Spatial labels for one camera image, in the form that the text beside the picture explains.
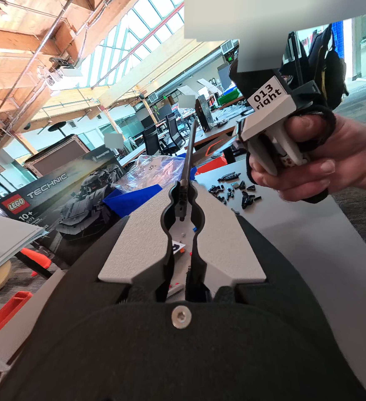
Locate open instruction booklet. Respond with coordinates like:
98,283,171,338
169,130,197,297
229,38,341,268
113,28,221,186
0,209,46,280

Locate wooden office table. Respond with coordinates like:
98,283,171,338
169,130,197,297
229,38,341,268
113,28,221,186
183,114,247,154

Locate crumpled clear plastic bags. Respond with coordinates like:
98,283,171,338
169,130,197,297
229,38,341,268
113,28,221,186
112,154,193,192

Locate black backpack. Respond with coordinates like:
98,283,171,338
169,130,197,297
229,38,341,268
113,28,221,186
279,23,350,110

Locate black upright box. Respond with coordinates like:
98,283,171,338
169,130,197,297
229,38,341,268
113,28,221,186
195,95,220,132

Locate black disc lamp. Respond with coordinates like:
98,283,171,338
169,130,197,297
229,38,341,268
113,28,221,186
49,121,68,138

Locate toy car set box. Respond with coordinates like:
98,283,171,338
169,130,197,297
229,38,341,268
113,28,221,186
0,150,128,262

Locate black office chair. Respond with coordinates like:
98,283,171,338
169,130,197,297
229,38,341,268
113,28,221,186
164,112,187,156
142,125,165,156

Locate brown flight case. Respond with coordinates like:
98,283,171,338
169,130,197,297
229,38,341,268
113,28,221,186
24,134,88,177

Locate orange floor bin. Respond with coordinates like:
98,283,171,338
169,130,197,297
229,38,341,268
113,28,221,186
197,156,228,175

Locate green plastic bin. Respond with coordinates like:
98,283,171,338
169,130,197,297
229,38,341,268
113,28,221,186
217,86,244,106

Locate person's right hand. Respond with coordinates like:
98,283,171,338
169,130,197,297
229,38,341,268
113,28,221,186
251,107,366,203

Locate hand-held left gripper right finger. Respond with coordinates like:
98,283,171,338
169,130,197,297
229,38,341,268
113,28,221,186
187,183,267,301

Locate orange plastic crate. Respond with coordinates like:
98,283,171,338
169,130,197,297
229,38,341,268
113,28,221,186
0,291,33,346

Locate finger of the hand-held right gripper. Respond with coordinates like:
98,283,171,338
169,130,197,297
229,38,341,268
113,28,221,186
240,91,297,141

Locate blue plastic bin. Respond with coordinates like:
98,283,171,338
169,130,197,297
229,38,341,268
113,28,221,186
103,166,198,217

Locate white ceiling projector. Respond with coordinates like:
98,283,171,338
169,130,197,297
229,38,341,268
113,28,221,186
37,57,84,93

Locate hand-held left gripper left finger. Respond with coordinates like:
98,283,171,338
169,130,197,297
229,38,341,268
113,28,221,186
98,183,183,302

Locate pile of black pins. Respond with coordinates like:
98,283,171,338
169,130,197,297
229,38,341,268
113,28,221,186
208,172,262,210

